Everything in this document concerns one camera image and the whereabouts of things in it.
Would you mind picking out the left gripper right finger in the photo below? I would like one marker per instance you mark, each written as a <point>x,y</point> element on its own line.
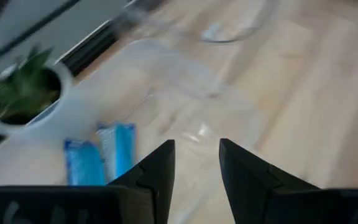
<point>244,174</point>

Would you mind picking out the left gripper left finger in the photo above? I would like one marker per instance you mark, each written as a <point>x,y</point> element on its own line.
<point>160,174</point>

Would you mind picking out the blue granola bar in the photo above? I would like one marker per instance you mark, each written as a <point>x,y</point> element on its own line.
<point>82,165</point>
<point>124,146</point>

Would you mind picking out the small clear plastic tray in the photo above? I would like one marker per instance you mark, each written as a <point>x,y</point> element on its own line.
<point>179,71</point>

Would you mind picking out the small plant in white pot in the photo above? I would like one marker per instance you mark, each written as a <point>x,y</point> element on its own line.
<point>73,115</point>

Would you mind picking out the clear plastic bin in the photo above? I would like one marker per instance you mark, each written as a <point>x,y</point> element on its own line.
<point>259,18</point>

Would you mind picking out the black frame crossbar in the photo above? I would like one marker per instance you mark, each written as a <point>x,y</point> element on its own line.
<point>89,49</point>

